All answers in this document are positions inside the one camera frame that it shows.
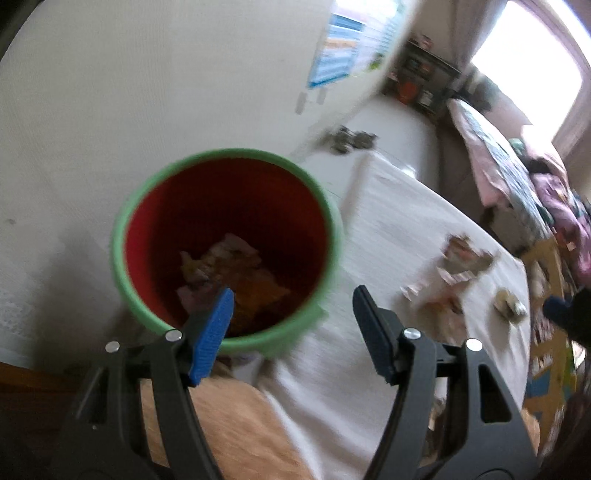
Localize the white chart wall poster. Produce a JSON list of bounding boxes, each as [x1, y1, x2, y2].
[[362, 0, 398, 70]]

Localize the grey shoe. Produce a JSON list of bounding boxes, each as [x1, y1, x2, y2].
[[324, 126, 355, 156], [351, 130, 380, 151]]

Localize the pink snack wrapper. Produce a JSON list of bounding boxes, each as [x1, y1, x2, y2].
[[401, 276, 463, 316]]

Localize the orange snack wrapper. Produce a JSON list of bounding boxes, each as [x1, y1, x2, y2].
[[231, 272, 293, 320]]

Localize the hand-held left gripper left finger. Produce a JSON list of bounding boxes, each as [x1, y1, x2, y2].
[[60, 287, 235, 480]]

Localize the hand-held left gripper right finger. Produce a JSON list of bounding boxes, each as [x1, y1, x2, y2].
[[353, 285, 539, 480]]

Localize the peach plush toy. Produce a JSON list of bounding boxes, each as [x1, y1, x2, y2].
[[139, 364, 305, 480]]

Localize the red bucket with green rim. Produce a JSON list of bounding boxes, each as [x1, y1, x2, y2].
[[112, 148, 345, 359]]

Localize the grey wrapper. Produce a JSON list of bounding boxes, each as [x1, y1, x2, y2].
[[495, 290, 528, 320]]

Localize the bright window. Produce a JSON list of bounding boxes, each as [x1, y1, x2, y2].
[[470, 0, 583, 95]]

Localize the bed with blue plaid sheet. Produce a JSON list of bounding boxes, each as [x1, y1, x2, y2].
[[447, 98, 557, 232]]

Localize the blue chart wall poster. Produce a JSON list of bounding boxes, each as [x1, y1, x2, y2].
[[306, 10, 371, 89]]

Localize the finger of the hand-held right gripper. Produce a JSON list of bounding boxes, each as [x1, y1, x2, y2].
[[542, 288, 591, 344]]

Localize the white towel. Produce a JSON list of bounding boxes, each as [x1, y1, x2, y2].
[[257, 152, 532, 480]]

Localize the green chart wall poster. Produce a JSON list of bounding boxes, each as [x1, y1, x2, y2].
[[376, 0, 409, 70]]

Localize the dark metal shelf rack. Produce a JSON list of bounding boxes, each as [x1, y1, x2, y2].
[[392, 39, 462, 117]]

